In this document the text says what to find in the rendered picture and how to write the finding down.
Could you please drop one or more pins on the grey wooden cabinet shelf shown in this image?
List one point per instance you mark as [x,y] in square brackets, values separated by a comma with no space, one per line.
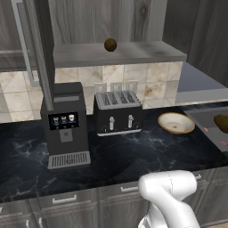
[124,53]

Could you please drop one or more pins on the black coffee machine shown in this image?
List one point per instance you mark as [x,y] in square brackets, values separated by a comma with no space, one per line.
[66,130]

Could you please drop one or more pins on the white wall outlet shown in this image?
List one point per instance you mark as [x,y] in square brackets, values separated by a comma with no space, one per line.
[116,86]
[131,85]
[100,87]

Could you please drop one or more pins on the brown avocado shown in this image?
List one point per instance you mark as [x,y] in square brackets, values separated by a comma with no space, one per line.
[110,45]

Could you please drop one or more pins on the black four-slot toaster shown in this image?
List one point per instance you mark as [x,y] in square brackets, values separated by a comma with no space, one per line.
[118,115]

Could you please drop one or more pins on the tan wooden bowl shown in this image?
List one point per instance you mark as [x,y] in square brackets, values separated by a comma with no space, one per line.
[176,123]

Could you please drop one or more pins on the grey wooden cabinet door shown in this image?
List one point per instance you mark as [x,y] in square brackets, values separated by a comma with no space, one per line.
[205,35]

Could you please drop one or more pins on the grey cupboard door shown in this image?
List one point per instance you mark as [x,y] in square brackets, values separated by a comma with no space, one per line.
[213,205]
[71,218]
[13,221]
[121,213]

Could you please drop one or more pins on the dark grey cabinet door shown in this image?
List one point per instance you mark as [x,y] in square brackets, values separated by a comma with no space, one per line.
[44,53]

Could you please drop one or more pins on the dark brown bowl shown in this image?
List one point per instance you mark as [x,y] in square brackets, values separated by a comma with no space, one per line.
[222,123]

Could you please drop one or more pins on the grey range hood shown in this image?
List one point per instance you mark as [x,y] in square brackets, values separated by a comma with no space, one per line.
[197,86]

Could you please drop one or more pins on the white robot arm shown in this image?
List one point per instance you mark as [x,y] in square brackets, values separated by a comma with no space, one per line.
[170,196]

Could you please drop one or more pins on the grey drawer front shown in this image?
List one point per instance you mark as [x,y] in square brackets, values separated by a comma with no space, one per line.
[109,191]
[215,176]
[14,206]
[86,197]

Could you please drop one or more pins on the grey wooden wall cabinet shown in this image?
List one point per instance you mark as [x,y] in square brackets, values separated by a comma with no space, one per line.
[12,32]

